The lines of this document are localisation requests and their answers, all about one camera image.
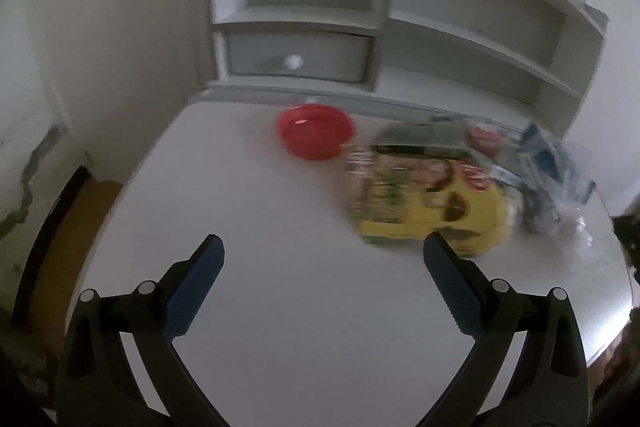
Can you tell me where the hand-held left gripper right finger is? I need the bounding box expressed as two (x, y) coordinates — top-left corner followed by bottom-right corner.
(417, 231), (590, 427)

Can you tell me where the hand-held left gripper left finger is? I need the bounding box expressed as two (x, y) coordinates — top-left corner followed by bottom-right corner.
(56, 234), (236, 427)

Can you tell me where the yellow snack bag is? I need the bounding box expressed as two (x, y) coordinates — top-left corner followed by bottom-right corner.
(345, 144), (513, 258)

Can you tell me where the clear plastic bag with items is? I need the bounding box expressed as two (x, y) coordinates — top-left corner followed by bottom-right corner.
(515, 122), (596, 202)

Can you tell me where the green snack packet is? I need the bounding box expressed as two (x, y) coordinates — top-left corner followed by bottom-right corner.
(372, 117), (476, 158)

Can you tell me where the red plastic bowl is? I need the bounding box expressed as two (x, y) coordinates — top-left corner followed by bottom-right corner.
(277, 103), (355, 161)

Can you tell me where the white door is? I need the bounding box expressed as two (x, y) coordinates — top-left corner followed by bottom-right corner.
(0, 0), (206, 188)

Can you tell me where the white drawer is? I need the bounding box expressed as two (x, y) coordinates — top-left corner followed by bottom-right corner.
(220, 31), (376, 84)

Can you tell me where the white shelf unit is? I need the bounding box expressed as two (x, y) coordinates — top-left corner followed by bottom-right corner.
(207, 0), (608, 132)

